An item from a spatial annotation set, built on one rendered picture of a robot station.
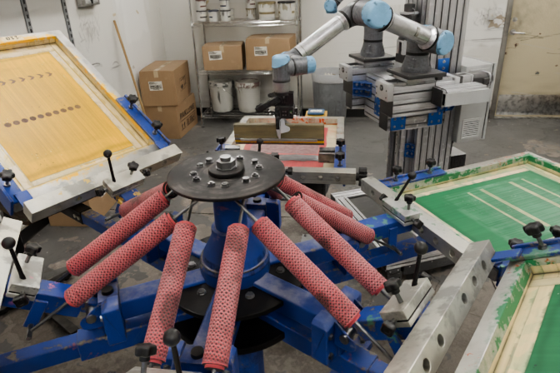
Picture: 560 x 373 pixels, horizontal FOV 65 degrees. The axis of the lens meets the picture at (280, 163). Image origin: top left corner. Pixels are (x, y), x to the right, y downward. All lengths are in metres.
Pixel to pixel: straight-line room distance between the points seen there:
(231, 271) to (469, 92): 1.82
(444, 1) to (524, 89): 3.59
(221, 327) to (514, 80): 5.46
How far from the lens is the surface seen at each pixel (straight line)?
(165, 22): 5.98
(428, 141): 2.84
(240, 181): 1.07
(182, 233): 1.02
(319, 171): 1.75
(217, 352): 0.91
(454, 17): 2.73
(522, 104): 6.18
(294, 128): 1.97
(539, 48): 6.07
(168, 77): 5.08
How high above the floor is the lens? 1.77
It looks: 24 degrees down
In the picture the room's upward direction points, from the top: 2 degrees counter-clockwise
